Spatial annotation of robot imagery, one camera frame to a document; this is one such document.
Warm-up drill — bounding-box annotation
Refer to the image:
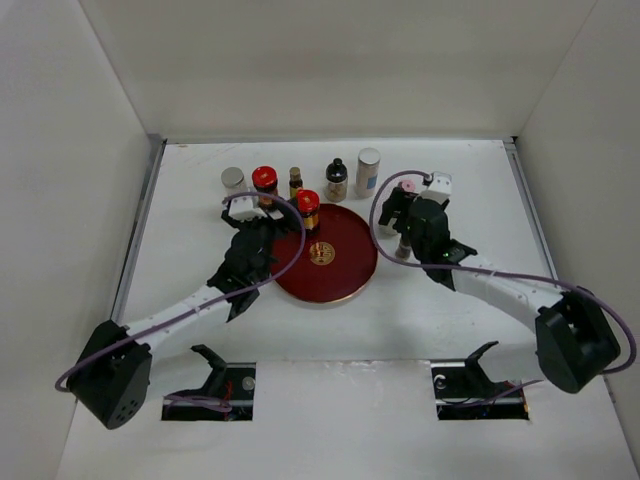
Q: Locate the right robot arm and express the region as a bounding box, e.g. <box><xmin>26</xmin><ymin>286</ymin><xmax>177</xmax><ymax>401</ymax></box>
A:
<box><xmin>378</xmin><ymin>187</ymin><xmax>621</xmax><ymax>393</ymax></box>

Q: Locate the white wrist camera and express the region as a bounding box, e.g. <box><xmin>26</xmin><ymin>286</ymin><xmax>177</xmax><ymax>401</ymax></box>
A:
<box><xmin>420</xmin><ymin>172</ymin><xmax>453</xmax><ymax>205</ymax></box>
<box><xmin>225</xmin><ymin>196</ymin><xmax>284</xmax><ymax>222</ymax></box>

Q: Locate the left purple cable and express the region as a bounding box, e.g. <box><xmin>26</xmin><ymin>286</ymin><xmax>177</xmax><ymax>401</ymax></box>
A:
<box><xmin>54</xmin><ymin>193</ymin><xmax>307</xmax><ymax>392</ymax></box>

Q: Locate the pink-cap spice shaker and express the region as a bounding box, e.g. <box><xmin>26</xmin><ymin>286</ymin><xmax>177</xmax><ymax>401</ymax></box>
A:
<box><xmin>398</xmin><ymin>179</ymin><xmax>415</xmax><ymax>192</ymax></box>

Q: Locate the black-cap clear spice bottle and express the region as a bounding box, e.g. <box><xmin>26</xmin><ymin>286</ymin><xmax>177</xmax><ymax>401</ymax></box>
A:
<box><xmin>395</xmin><ymin>235</ymin><xmax>412</xmax><ymax>261</ymax></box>

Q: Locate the peppercorn jar blue label left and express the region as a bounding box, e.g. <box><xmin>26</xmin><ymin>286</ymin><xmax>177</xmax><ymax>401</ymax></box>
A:
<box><xmin>220</xmin><ymin>167</ymin><xmax>249</xmax><ymax>199</ymax></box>

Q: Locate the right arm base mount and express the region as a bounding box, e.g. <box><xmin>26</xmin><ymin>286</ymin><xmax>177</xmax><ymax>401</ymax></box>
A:
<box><xmin>430</xmin><ymin>341</ymin><xmax>538</xmax><ymax>421</ymax></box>

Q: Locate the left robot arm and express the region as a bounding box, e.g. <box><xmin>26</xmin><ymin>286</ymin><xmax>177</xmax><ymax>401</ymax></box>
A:
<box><xmin>56</xmin><ymin>200</ymin><xmax>304</xmax><ymax>430</ymax></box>

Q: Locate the purple cable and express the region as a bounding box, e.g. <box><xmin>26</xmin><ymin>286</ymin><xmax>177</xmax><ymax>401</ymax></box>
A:
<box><xmin>54</xmin><ymin>193</ymin><xmax>307</xmax><ymax>392</ymax></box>
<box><xmin>368</xmin><ymin>169</ymin><xmax>638</xmax><ymax>375</ymax></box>

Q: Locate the small yellow-label oil bottle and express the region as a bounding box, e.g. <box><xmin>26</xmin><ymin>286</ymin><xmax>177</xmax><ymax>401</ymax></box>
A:
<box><xmin>289</xmin><ymin>167</ymin><xmax>303</xmax><ymax>200</ymax></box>

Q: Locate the black-cap spice bottle rear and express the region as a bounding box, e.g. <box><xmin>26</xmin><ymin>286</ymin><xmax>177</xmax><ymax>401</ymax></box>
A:
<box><xmin>325</xmin><ymin>158</ymin><xmax>348</xmax><ymax>203</ymax></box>

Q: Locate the red-lid chili sauce jar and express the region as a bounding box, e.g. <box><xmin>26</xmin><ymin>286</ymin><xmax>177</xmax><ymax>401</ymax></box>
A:
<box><xmin>251</xmin><ymin>166</ymin><xmax>278</xmax><ymax>211</ymax></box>

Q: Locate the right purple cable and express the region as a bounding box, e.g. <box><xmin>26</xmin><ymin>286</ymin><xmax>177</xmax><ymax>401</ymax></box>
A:
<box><xmin>368</xmin><ymin>169</ymin><xmax>638</xmax><ymax>375</ymax></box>

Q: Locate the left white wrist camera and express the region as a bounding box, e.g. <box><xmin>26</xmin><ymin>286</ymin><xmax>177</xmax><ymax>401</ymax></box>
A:
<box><xmin>225</xmin><ymin>196</ymin><xmax>284</xmax><ymax>222</ymax></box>

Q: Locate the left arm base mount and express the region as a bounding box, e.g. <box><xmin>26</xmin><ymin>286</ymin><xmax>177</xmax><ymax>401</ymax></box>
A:
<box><xmin>161</xmin><ymin>344</ymin><xmax>257</xmax><ymax>422</ymax></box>

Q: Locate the round red lacquer tray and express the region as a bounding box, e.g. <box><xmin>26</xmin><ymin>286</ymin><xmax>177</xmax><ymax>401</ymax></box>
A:
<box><xmin>271</xmin><ymin>203</ymin><xmax>378</xmax><ymax>304</ymax></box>

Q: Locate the peppercorn jar silver lid right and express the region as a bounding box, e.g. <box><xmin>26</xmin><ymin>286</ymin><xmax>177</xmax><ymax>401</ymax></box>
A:
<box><xmin>355</xmin><ymin>147</ymin><xmax>381</xmax><ymax>198</ymax></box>

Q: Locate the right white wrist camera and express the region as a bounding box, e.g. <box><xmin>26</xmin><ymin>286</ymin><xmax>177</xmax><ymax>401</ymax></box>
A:
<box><xmin>420</xmin><ymin>172</ymin><xmax>453</xmax><ymax>205</ymax></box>

